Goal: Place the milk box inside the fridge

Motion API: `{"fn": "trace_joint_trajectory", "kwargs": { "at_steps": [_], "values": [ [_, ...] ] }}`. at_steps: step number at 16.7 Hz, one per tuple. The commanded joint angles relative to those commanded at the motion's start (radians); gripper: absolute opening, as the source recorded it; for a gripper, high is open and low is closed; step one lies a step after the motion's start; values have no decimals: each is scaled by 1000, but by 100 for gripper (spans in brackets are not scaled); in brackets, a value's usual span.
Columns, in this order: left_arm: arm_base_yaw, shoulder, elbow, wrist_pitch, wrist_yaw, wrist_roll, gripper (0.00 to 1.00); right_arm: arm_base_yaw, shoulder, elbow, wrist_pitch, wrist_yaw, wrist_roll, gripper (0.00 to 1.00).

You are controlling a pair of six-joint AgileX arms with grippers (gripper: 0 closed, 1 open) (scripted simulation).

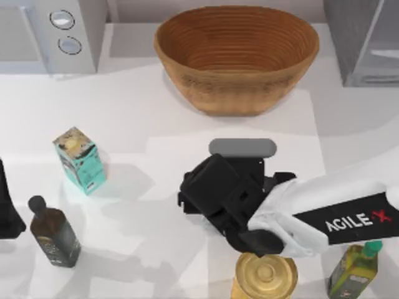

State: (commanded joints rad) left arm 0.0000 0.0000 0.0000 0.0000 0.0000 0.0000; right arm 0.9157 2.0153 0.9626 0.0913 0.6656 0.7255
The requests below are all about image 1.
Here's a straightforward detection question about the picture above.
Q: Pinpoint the pale microwave oven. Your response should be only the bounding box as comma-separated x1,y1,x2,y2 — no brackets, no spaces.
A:
0,0,107,76

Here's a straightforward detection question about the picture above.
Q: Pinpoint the green bottle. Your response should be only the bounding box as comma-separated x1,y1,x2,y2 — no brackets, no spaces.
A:
327,240,383,299

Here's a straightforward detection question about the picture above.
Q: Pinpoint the small round microwave knob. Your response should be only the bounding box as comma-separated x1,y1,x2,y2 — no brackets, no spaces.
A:
57,35,84,57

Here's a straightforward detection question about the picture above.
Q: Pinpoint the brown woven basket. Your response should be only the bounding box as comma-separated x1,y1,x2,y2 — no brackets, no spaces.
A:
153,8,321,118

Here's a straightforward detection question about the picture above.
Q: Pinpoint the gold can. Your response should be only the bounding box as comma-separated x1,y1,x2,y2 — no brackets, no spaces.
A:
231,252,299,299

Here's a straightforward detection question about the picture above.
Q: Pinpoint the large round microwave knob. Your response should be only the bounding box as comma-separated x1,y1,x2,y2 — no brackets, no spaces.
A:
49,9,77,31

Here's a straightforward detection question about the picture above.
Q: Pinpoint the pale grey rounded box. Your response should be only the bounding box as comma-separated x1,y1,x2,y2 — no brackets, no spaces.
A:
208,138,277,159

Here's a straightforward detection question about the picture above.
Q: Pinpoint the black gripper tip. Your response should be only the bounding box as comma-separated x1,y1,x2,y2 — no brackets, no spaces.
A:
0,158,27,240

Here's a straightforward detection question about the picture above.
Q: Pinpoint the teal carton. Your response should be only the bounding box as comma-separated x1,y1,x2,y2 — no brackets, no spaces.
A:
52,126,108,196

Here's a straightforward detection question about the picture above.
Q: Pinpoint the dark glass bottle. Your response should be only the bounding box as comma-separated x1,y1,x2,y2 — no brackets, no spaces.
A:
27,195,82,268

